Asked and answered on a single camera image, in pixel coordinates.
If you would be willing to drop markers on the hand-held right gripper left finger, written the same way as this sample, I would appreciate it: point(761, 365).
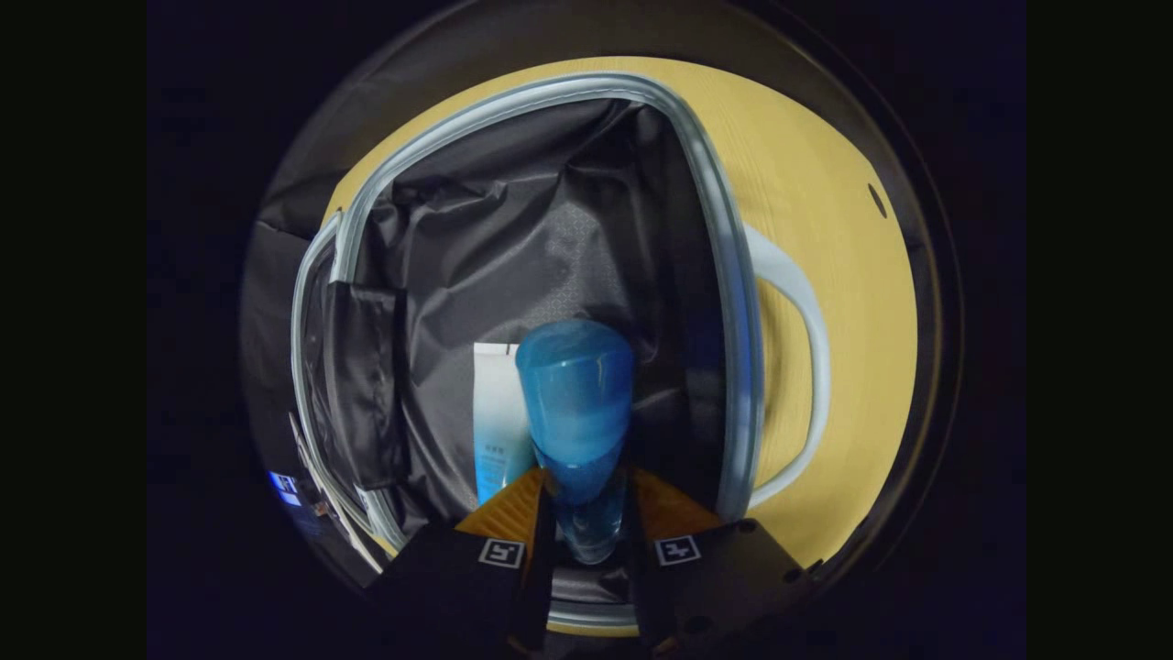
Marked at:
point(541, 596)

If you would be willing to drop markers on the small light blue suitcase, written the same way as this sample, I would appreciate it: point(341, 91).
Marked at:
point(513, 229)

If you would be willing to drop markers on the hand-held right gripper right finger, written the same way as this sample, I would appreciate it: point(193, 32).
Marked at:
point(639, 596)

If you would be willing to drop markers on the blue capped green bottle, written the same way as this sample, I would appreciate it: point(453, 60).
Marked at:
point(575, 403)

